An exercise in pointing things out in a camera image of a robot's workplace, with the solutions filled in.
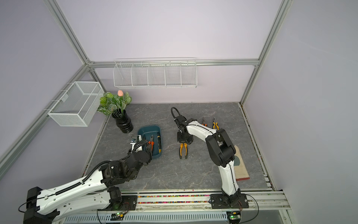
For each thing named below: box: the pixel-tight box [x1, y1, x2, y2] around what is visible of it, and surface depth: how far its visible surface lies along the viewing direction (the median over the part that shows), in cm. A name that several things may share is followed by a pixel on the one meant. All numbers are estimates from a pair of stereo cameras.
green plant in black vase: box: [96, 90, 134, 134], surface depth 89 cm
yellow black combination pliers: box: [157, 135, 162, 154], surface depth 92 cm
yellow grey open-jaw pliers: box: [179, 142, 188, 160], surface depth 93 cm
